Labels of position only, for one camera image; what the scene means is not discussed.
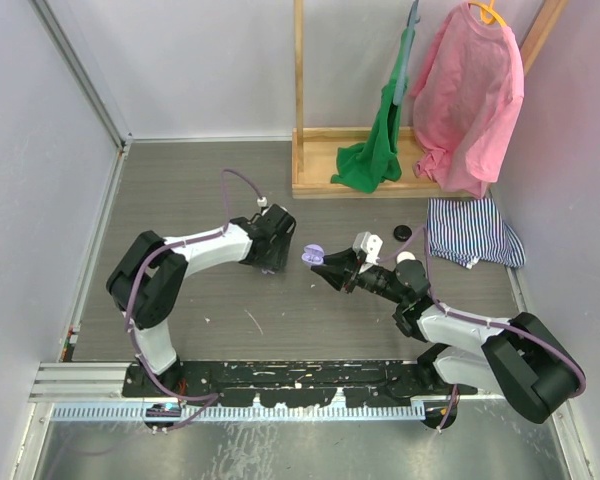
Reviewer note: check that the aluminium corner frame profile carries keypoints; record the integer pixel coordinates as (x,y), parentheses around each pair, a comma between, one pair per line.
(69,55)

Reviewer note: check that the slotted grey cable duct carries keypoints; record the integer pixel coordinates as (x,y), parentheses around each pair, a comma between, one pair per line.
(168,412)

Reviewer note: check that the green cloth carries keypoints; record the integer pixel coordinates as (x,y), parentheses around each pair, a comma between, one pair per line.
(365,165)

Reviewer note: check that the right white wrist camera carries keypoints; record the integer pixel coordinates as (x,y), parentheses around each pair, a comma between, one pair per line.
(369,244)

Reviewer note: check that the blue white striped cloth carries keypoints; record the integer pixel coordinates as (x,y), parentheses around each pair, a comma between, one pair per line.
(469,231)

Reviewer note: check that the white earbud charging case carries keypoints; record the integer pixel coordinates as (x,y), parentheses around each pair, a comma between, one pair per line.
(404,256)

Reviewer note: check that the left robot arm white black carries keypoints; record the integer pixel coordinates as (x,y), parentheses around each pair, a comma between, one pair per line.
(147,280)

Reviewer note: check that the wooden clothes rack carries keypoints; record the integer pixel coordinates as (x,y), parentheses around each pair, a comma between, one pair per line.
(314,149)

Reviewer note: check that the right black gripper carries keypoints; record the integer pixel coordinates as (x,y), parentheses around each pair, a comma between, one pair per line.
(341,266)

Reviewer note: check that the pink t-shirt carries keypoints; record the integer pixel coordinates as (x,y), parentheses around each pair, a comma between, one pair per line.
(467,100)

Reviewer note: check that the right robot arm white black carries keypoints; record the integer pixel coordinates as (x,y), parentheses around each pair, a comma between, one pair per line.
(517,358)

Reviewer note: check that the orange clothes hanger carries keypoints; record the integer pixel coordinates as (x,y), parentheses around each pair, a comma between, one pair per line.
(488,14)

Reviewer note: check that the black round earbud case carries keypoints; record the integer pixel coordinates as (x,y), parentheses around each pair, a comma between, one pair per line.
(402,233)

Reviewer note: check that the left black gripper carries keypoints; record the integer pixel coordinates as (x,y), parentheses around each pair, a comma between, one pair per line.
(276,262)

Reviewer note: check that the blue clothes hanger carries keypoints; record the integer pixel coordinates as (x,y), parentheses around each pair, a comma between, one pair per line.
(405,51)

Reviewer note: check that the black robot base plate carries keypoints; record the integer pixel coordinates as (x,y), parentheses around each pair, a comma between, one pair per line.
(294,384)

